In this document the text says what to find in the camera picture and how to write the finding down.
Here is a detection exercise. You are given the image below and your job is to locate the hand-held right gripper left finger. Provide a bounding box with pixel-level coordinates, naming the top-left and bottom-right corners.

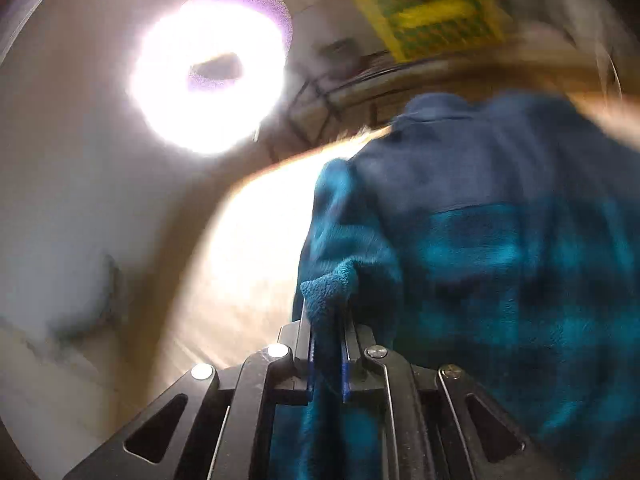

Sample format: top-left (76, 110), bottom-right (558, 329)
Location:
top-left (62, 300), bottom-right (316, 480)

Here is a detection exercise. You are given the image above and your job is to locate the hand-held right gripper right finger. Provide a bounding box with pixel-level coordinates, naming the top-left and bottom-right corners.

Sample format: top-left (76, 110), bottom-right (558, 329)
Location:
top-left (340, 310), bottom-right (551, 480)

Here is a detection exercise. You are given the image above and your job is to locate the blue plaid fleece jacket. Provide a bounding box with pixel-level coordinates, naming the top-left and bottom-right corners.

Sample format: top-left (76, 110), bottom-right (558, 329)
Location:
top-left (270, 91), bottom-right (640, 480)

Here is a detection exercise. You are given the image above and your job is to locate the black metal clothes rack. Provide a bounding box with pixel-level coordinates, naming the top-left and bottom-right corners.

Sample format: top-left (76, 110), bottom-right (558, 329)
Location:
top-left (270, 35), bottom-right (401, 161)

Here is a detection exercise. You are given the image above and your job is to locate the yellow green patterned box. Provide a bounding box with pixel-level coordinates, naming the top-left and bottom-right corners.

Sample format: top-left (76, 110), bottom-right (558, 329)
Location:
top-left (350, 0), bottom-right (506, 63)

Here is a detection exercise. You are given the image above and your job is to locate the ring light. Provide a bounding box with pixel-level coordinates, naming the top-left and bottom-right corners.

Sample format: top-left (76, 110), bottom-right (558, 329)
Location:
top-left (129, 0), bottom-right (293, 153)

